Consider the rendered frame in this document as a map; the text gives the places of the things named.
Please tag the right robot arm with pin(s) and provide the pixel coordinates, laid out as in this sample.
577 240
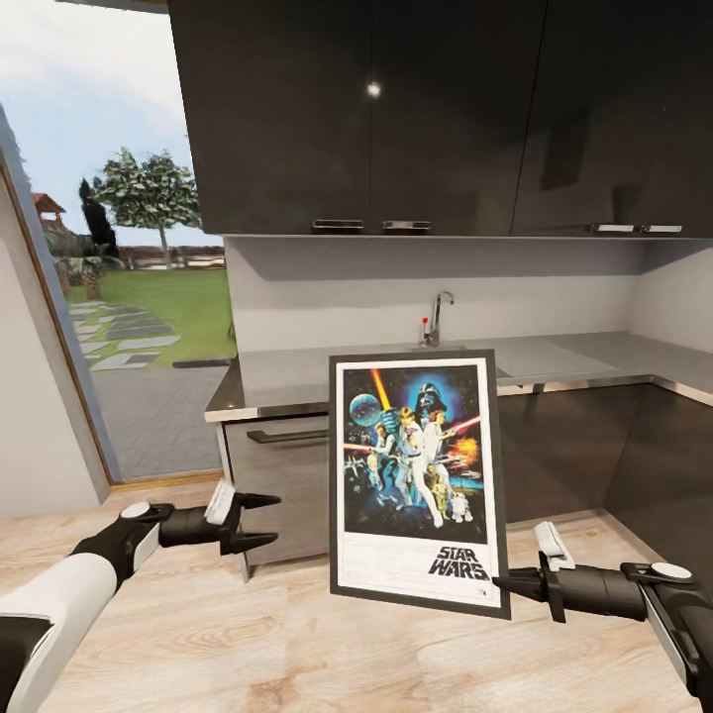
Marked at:
676 604

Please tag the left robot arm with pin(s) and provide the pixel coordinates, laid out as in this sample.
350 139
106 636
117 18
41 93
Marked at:
43 622

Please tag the drop in sink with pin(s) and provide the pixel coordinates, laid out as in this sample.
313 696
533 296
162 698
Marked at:
518 360

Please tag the poster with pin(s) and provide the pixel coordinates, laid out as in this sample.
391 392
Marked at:
416 487

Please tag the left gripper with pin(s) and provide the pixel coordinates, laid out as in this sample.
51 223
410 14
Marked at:
231 539

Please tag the cabinet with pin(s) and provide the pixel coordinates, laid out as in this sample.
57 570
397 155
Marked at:
619 143
374 118

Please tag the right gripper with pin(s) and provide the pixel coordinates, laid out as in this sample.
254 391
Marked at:
580 589

